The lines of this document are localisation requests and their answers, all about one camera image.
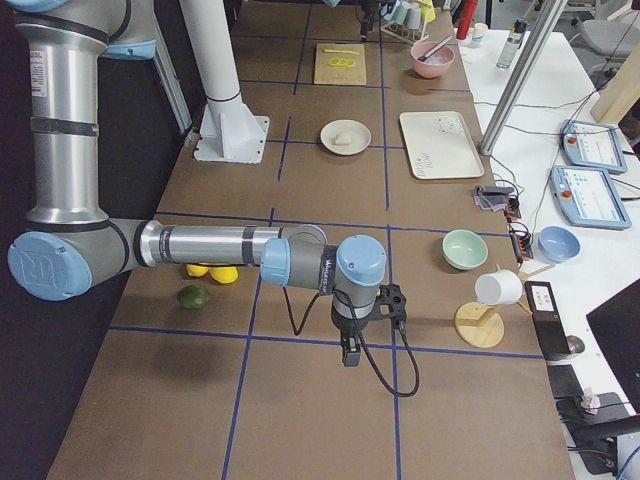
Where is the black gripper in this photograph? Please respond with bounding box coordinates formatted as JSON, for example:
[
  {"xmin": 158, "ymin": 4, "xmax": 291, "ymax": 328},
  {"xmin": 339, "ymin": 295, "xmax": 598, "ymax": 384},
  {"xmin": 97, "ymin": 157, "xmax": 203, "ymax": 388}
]
[{"xmin": 331, "ymin": 309, "xmax": 369, "ymax": 367}]

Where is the white steamed bun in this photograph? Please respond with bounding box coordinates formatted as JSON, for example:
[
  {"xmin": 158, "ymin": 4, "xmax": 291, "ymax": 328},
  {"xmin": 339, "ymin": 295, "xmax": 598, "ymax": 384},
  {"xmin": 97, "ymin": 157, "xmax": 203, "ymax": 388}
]
[{"xmin": 333, "ymin": 131, "xmax": 353, "ymax": 146}]

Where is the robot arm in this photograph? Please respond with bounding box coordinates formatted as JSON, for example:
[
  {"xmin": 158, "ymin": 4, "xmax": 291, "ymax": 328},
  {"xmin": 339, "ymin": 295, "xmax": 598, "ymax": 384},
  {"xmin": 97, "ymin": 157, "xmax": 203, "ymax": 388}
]
[{"xmin": 8, "ymin": 1, "xmax": 391, "ymax": 367}]

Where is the white bear serving tray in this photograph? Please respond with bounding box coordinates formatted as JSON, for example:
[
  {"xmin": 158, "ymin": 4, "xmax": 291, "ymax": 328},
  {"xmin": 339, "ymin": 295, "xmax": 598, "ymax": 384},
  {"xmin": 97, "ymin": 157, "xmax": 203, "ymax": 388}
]
[{"xmin": 399, "ymin": 111, "xmax": 484, "ymax": 180}]

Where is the wooden mug tree stand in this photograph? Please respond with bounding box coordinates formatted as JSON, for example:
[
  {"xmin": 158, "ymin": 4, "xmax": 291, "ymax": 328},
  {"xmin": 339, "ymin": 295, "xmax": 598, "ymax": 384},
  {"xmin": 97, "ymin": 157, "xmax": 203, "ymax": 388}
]
[{"xmin": 454, "ymin": 264, "xmax": 554, "ymax": 348}]

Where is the mint green bowl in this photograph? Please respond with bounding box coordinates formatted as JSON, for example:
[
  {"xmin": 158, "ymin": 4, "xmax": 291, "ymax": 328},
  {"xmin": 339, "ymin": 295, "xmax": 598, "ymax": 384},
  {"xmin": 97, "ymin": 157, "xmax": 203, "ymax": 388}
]
[{"xmin": 442, "ymin": 229, "xmax": 489, "ymax": 271}]

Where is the green lime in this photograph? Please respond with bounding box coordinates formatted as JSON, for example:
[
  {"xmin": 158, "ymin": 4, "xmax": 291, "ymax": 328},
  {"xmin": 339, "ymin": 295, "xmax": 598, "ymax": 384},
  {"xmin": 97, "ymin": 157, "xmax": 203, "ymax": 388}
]
[{"xmin": 177, "ymin": 284, "xmax": 211, "ymax": 310}]

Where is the white mug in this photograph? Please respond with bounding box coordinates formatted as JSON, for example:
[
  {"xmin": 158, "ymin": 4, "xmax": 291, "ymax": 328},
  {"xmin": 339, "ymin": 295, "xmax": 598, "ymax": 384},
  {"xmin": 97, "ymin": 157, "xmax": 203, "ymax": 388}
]
[{"xmin": 474, "ymin": 270, "xmax": 523, "ymax": 306}]

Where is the orange black power strip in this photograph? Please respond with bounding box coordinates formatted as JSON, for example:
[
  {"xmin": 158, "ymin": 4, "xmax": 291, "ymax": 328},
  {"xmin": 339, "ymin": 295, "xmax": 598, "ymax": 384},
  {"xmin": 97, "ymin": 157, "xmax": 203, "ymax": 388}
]
[{"xmin": 504, "ymin": 196, "xmax": 534, "ymax": 265}]

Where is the black box white label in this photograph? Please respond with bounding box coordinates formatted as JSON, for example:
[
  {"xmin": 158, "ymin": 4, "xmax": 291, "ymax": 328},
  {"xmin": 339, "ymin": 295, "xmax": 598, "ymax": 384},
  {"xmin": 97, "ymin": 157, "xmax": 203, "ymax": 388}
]
[{"xmin": 524, "ymin": 280, "xmax": 571, "ymax": 361}]

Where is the folded grey cloth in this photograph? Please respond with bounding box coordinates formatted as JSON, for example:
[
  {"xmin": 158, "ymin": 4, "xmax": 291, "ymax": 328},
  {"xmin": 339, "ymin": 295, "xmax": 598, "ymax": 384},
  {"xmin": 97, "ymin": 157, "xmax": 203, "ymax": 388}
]
[{"xmin": 473, "ymin": 185, "xmax": 515, "ymax": 212}]

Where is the white round plate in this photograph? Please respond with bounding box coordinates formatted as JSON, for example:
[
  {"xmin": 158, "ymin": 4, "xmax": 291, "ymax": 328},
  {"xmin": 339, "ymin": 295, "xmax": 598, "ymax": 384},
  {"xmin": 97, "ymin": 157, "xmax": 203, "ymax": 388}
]
[{"xmin": 320, "ymin": 119, "xmax": 372, "ymax": 156}]

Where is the blue bowl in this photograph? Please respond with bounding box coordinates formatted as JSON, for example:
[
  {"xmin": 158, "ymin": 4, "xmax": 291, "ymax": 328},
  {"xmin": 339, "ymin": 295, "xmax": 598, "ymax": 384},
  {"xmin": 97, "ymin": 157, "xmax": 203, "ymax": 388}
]
[{"xmin": 538, "ymin": 226, "xmax": 581, "ymax": 263}]

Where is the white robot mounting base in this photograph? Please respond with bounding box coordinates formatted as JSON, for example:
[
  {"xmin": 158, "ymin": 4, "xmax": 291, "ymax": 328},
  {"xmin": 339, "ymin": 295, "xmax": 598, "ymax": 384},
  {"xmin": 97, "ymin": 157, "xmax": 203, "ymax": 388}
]
[{"xmin": 180, "ymin": 0, "xmax": 270, "ymax": 164}]

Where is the near teach pendant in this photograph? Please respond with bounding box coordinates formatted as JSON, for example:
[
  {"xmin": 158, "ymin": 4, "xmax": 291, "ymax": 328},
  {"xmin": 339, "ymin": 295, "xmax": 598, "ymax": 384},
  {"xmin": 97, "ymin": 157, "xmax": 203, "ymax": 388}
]
[{"xmin": 550, "ymin": 165, "xmax": 632, "ymax": 230}]

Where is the teach pendant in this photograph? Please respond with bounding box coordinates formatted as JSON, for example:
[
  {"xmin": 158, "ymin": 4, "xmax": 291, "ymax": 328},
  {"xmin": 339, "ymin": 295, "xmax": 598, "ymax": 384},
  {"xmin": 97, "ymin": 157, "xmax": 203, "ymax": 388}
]
[
  {"xmin": 560, "ymin": 120, "xmax": 628, "ymax": 174},
  {"xmin": 550, "ymin": 165, "xmax": 632, "ymax": 230}
]

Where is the bamboo cutting board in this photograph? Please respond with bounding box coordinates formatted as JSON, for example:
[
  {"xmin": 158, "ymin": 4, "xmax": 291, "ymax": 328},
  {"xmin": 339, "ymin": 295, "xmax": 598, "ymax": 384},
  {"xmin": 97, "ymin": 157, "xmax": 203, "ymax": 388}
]
[{"xmin": 313, "ymin": 43, "xmax": 367, "ymax": 86}]

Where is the pink bowl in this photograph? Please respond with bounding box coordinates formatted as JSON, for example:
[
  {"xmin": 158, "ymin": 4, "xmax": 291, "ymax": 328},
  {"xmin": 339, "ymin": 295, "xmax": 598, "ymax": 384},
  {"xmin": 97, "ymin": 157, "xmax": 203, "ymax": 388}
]
[{"xmin": 410, "ymin": 41, "xmax": 457, "ymax": 79}]

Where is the yellow-green plastic knife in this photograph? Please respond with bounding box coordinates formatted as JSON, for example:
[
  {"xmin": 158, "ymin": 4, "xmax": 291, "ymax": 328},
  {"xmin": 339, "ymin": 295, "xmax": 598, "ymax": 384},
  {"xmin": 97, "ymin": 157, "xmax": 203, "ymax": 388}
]
[{"xmin": 322, "ymin": 48, "xmax": 361, "ymax": 55}]

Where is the steel muddler black tip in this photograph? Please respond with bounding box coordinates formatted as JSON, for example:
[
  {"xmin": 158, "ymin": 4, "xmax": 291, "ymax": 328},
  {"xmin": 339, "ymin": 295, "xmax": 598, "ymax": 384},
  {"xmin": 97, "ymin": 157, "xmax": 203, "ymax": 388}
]
[{"xmin": 417, "ymin": 35, "xmax": 452, "ymax": 62}]

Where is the far teach pendant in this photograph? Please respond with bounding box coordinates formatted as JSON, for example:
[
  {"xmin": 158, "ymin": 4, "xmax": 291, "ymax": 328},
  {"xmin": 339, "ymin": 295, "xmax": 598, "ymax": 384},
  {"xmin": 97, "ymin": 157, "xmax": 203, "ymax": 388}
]
[{"xmin": 560, "ymin": 120, "xmax": 628, "ymax": 174}]

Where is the light blue plastic cup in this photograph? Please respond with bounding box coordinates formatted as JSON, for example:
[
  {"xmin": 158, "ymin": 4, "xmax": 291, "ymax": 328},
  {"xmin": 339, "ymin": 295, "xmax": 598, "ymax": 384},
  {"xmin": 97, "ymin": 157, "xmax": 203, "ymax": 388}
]
[{"xmin": 404, "ymin": 5, "xmax": 422, "ymax": 30}]

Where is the mint green plastic cup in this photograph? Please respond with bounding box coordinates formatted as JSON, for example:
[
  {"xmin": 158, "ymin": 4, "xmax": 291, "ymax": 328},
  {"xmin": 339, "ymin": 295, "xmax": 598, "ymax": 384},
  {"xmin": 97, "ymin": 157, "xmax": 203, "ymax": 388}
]
[{"xmin": 390, "ymin": 1, "xmax": 409, "ymax": 25}]

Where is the white paper cup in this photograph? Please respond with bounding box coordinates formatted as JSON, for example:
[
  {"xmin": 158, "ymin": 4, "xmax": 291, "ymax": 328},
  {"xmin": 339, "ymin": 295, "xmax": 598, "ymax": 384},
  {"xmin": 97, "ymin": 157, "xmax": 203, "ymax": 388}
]
[{"xmin": 471, "ymin": 22, "xmax": 489, "ymax": 47}]

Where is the clear water bottle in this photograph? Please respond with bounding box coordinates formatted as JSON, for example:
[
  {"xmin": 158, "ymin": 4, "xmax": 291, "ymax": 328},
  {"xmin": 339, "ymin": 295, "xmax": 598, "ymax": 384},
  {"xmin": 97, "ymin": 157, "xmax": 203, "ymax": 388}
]
[{"xmin": 496, "ymin": 18, "xmax": 529, "ymax": 69}]

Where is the yellow cup on rack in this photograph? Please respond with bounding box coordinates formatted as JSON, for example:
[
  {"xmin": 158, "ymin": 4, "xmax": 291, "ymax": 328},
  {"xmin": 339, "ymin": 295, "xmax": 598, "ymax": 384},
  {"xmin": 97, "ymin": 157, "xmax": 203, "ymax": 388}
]
[{"xmin": 417, "ymin": 0, "xmax": 436, "ymax": 24}]

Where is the red bottle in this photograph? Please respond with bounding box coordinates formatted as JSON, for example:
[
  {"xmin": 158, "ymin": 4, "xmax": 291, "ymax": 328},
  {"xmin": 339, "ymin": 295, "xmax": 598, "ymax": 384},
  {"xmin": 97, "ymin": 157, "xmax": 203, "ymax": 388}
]
[{"xmin": 456, "ymin": 0, "xmax": 478, "ymax": 40}]

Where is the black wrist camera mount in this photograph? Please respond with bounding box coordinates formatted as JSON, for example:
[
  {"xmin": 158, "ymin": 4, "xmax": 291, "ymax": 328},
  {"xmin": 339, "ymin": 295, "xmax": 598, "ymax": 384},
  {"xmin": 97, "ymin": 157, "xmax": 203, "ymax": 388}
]
[{"xmin": 369, "ymin": 284, "xmax": 407, "ymax": 329}]

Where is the white wire cup rack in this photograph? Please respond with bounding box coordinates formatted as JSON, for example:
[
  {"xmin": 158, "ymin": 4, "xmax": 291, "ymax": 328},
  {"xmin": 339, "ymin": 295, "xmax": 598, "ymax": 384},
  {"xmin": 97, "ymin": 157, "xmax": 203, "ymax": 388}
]
[{"xmin": 381, "ymin": 17, "xmax": 430, "ymax": 45}]

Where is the aluminium frame post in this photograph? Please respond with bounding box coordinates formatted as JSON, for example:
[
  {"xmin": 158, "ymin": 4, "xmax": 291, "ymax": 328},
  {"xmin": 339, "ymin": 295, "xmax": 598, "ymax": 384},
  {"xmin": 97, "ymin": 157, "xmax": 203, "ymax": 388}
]
[{"xmin": 478, "ymin": 0, "xmax": 568, "ymax": 156}]

